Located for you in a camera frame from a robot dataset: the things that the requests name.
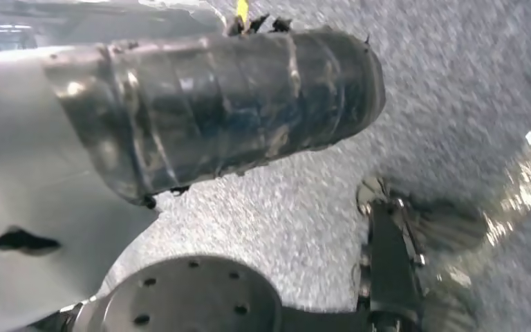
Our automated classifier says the black round perforated disc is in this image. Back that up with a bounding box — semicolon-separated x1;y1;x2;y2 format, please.
32;255;283;332

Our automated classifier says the yellow tape strip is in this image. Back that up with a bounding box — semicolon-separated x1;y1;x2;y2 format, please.
235;0;251;24

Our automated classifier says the clear shiny tape strip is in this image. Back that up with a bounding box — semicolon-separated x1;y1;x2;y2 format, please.
430;112;531;294

